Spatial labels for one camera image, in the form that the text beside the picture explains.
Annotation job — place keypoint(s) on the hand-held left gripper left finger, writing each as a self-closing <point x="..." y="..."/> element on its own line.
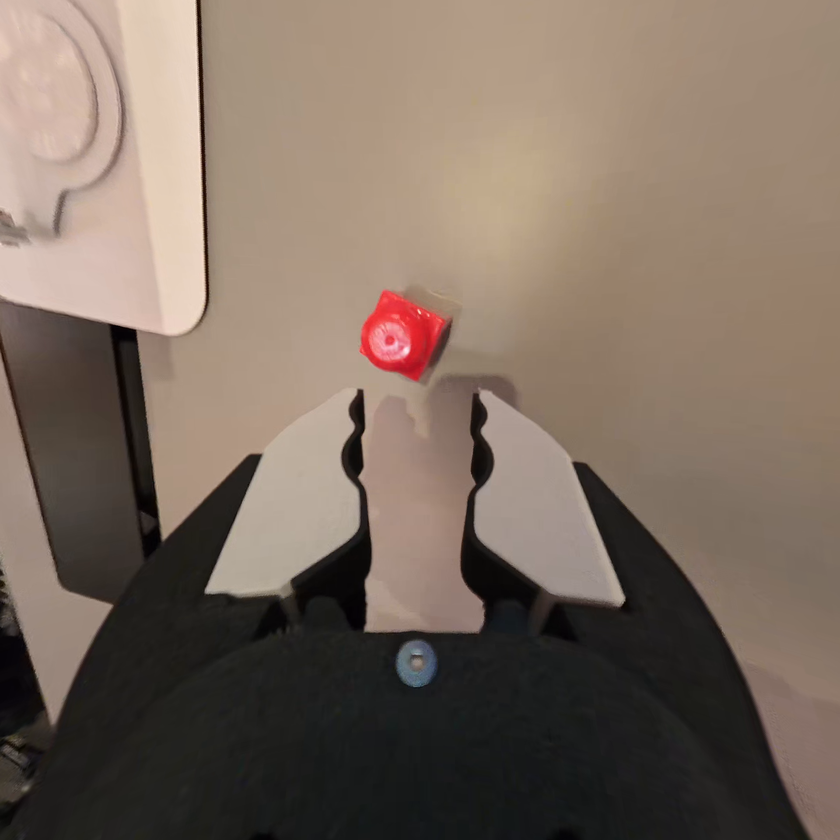
<point x="295" y="518"/>

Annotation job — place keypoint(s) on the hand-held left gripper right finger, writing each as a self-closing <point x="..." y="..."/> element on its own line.
<point x="538" y="525"/>

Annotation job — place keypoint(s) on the red toy block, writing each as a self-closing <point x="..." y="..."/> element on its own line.
<point x="394" y="338"/>

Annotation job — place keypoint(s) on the white document stand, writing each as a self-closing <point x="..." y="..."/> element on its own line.
<point x="144" y="197"/>

